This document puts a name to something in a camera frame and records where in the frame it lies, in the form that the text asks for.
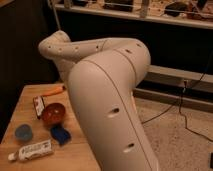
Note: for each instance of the metal pole stand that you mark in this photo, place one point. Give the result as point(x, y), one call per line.
point(55, 14)

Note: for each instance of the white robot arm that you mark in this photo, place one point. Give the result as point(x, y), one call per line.
point(100, 86)

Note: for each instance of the light blue cup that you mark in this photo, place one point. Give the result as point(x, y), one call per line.
point(23, 133)

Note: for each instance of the white toothpaste tube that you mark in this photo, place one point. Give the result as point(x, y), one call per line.
point(32, 151)

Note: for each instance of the white window ledge rail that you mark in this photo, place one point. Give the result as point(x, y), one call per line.
point(189, 13)

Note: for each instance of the dark blue plastic object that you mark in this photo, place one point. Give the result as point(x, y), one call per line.
point(60, 134)

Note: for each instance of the orange carrot toy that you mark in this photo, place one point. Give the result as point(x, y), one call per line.
point(54, 91)

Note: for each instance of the red bowl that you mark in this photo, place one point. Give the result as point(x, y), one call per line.
point(53, 114)

